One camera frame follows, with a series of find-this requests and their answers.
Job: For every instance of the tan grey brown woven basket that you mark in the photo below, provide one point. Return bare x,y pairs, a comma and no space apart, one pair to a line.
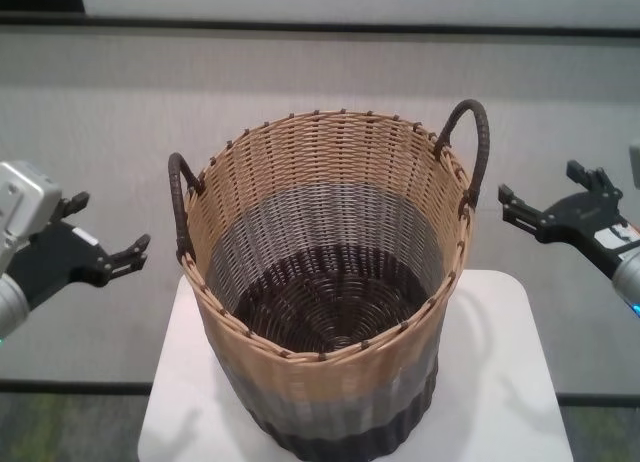
325,372

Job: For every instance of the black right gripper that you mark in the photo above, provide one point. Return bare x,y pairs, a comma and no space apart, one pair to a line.
580,222

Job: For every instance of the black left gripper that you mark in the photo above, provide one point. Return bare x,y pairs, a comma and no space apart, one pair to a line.
60,262

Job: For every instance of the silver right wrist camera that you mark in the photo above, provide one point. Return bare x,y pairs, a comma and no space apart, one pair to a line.
635,164

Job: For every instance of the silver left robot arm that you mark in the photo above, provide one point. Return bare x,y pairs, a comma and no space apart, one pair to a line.
10,302

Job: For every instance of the black wall baseboard strip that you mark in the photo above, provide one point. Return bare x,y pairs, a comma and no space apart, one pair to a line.
320,24

